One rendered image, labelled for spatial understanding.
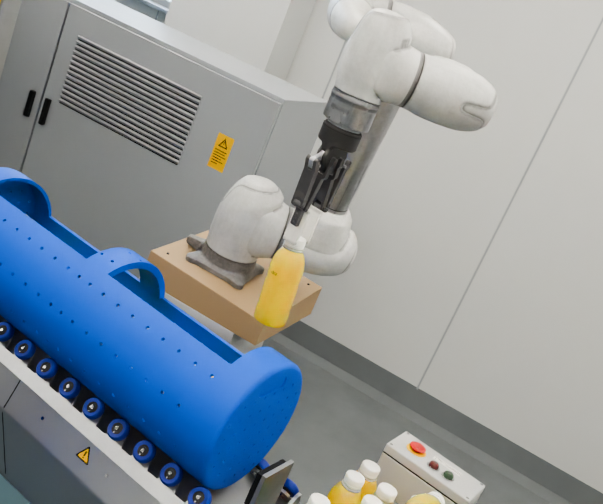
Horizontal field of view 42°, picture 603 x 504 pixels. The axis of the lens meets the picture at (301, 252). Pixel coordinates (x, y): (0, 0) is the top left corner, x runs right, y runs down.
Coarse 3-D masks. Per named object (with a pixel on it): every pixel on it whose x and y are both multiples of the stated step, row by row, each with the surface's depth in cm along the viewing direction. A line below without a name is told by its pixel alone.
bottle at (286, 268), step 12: (276, 252) 151; (288, 252) 149; (300, 252) 150; (276, 264) 150; (288, 264) 149; (300, 264) 150; (276, 276) 150; (288, 276) 149; (300, 276) 151; (264, 288) 152; (276, 288) 150; (288, 288) 150; (264, 300) 152; (276, 300) 151; (288, 300) 152; (264, 312) 152; (276, 312) 152; (288, 312) 154; (264, 324) 152; (276, 324) 152
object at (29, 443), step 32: (0, 320) 184; (0, 384) 171; (0, 416) 171; (32, 416) 166; (0, 448) 178; (32, 448) 167; (64, 448) 162; (96, 448) 159; (128, 448) 159; (32, 480) 173; (64, 480) 163; (96, 480) 157; (128, 480) 154; (192, 480) 158
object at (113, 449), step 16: (0, 352) 173; (16, 368) 170; (32, 384) 167; (48, 384) 167; (48, 400) 165; (64, 400) 164; (64, 416) 162; (80, 416) 162; (96, 432) 159; (112, 448) 157; (128, 464) 155; (144, 464) 154; (144, 480) 153; (160, 480) 152; (160, 496) 151; (176, 496) 150
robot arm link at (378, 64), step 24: (360, 24) 136; (384, 24) 134; (408, 24) 136; (360, 48) 135; (384, 48) 134; (408, 48) 137; (360, 72) 136; (384, 72) 135; (408, 72) 136; (360, 96) 137; (384, 96) 138; (408, 96) 138
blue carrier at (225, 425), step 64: (0, 192) 188; (0, 256) 167; (64, 256) 163; (128, 256) 167; (64, 320) 158; (128, 320) 153; (192, 320) 176; (128, 384) 150; (192, 384) 144; (256, 384) 143; (192, 448) 143; (256, 448) 157
